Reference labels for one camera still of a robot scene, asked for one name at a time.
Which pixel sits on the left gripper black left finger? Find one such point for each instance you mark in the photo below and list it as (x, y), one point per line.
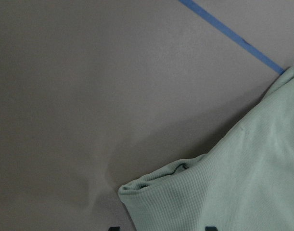
(114, 229)

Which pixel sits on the olive green long-sleeve shirt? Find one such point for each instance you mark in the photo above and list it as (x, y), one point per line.
(244, 183)

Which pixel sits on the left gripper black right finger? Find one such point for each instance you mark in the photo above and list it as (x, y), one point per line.
(211, 228)

